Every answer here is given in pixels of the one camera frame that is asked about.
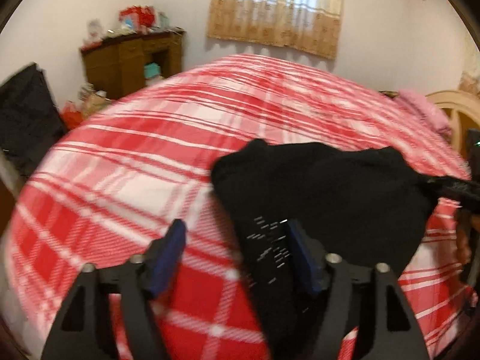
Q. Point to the black folding chair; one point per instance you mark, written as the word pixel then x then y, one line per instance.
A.
pixel 30 121

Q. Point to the teal box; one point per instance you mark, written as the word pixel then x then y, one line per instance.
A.
pixel 152 70

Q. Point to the red plaid bed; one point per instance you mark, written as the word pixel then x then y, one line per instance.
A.
pixel 115 183

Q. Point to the beige side curtain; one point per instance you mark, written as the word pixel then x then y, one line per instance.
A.
pixel 469 80

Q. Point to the person right hand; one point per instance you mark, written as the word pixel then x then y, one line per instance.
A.
pixel 464 226

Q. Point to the brown wooden desk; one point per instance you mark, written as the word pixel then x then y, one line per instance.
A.
pixel 116 66

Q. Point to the pink folded blanket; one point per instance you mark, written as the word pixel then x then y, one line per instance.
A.
pixel 429 114

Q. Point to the white greeting card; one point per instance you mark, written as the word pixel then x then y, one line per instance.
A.
pixel 95 31

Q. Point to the red plastic bag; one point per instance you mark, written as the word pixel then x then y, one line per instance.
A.
pixel 71 115

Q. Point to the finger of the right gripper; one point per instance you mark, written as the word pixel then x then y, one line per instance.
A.
pixel 462 191

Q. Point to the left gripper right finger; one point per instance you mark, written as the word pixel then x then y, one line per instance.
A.
pixel 387 326

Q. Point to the red gift bag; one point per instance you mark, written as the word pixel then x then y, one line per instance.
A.
pixel 138 18

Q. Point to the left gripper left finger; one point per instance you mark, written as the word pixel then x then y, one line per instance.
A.
pixel 83 326

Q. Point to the beige window curtain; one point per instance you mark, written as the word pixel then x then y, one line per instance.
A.
pixel 310 26

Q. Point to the black pants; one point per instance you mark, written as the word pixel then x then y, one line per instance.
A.
pixel 368 206

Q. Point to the cream wooden headboard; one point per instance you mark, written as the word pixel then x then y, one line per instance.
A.
pixel 463 113

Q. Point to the floral shopping bag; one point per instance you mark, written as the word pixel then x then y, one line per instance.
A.
pixel 92 102

